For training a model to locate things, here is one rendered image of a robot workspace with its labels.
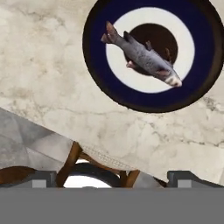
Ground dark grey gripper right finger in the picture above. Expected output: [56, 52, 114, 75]
[166, 170, 224, 189]

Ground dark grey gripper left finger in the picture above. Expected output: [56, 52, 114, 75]
[8, 170, 58, 189]

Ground grey fish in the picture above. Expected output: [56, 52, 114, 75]
[101, 20, 183, 88]

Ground wooden stool with white seat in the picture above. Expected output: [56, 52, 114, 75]
[0, 141, 168, 189]

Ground blue and white round plate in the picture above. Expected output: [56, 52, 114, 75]
[81, 0, 224, 114]

